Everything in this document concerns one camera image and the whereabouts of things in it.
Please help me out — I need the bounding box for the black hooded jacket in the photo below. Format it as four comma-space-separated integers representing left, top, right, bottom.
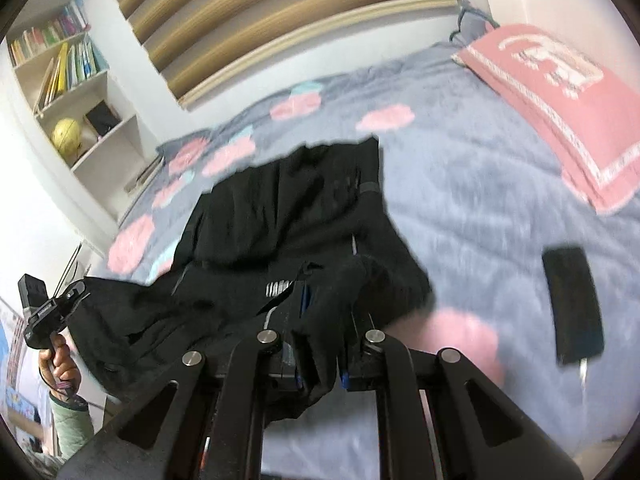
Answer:
67, 137, 436, 421

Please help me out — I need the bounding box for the row of colourful books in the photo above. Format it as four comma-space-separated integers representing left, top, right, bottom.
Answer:
7, 0, 91, 68
32, 35, 108, 113

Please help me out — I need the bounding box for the pink patterned pillow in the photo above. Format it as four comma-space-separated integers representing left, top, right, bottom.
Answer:
451, 23, 640, 217

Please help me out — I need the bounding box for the person's left hand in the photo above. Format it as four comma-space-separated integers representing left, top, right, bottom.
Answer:
39, 332, 84, 397

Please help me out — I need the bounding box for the yellow globe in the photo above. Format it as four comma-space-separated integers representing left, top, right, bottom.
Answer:
51, 117, 83, 158

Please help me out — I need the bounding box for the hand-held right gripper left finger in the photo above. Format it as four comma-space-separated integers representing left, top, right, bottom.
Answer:
60, 260, 311, 480

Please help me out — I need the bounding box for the white corner bookshelf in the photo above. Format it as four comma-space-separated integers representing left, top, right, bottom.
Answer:
5, 0, 151, 176

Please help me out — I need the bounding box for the person's left forearm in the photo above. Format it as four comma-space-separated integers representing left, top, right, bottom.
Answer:
47, 392, 96, 461

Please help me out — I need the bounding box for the black flat phone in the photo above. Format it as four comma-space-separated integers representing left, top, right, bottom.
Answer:
541, 246, 606, 366

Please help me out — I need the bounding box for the black box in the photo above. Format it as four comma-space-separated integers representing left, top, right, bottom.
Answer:
84, 101, 121, 137

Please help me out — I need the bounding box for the grey pillow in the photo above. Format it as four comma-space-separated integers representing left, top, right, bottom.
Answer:
448, 2, 501, 46

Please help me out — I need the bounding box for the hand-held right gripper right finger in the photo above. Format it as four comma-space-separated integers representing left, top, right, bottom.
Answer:
342, 310, 583, 480

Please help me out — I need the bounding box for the grey pink floral blanket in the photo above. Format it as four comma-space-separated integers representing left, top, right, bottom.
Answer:
107, 40, 636, 466

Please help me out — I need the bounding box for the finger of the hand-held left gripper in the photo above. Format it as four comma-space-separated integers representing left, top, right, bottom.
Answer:
55, 281, 90, 316

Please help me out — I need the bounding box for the brown striped window blind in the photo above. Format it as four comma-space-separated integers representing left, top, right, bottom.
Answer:
95, 0, 463, 108

